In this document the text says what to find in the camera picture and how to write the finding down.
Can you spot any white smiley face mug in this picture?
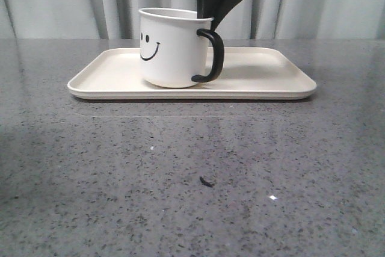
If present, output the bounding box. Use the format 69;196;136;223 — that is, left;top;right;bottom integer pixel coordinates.
139;8;224;88

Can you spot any cream rectangular tray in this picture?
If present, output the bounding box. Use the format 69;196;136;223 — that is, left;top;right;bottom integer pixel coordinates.
67;47;317;101

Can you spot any grey-green curtain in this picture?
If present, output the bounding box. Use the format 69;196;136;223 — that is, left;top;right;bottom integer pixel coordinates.
1;0;384;40

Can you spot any small black debris piece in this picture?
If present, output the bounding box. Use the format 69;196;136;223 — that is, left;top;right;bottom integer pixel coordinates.
199;176;215;188

